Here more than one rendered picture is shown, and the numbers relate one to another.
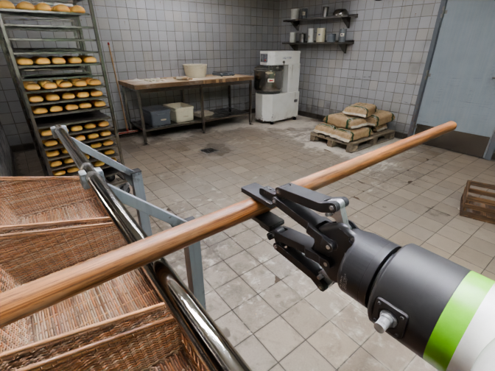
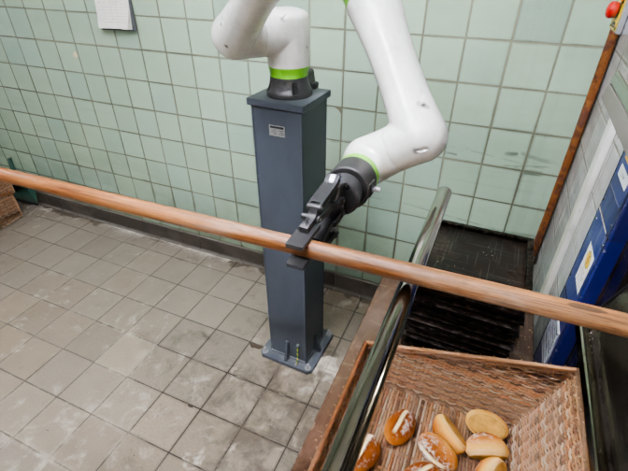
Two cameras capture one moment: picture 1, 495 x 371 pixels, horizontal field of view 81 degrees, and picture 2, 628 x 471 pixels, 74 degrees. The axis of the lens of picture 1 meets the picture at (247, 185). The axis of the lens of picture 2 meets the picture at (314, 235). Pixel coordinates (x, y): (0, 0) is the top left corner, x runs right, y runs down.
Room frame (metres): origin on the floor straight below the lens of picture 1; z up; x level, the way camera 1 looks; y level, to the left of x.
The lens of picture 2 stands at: (0.64, 0.47, 1.59)
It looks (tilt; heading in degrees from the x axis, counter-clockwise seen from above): 34 degrees down; 241
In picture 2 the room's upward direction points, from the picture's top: straight up
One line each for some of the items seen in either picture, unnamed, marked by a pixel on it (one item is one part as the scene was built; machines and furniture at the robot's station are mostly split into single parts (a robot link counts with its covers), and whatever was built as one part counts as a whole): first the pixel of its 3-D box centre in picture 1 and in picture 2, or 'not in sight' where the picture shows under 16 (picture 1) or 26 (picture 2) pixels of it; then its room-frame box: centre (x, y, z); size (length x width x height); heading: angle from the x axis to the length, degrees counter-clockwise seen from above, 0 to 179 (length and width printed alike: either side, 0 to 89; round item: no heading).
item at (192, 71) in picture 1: (195, 71); not in sight; (5.48, 0.92, 1.01); 0.43 x 0.42 x 0.21; 128
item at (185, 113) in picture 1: (178, 112); not in sight; (5.16, 1.21, 0.35); 0.50 x 0.36 x 0.24; 39
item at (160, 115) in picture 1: (155, 115); not in sight; (4.90, 1.54, 0.35); 0.50 x 0.36 x 0.24; 38
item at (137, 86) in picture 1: (192, 104); not in sight; (5.33, 0.99, 0.45); 2.20 x 0.80 x 0.90; 128
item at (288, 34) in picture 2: not in sight; (284, 42); (0.05, -0.79, 1.36); 0.16 x 0.13 x 0.19; 179
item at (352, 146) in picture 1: (352, 135); not in sight; (4.66, -1.74, 0.07); 1.20 x 0.80 x 0.14; 128
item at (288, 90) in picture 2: not in sight; (297, 79); (0.00, -0.82, 1.23); 0.26 x 0.15 x 0.06; 36
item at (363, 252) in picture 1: (349, 257); (337, 200); (0.27, -0.12, 1.20); 0.09 x 0.07 x 0.08; 38
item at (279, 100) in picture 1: (274, 87); not in sight; (6.01, -0.54, 0.66); 0.92 x 0.59 x 1.32; 128
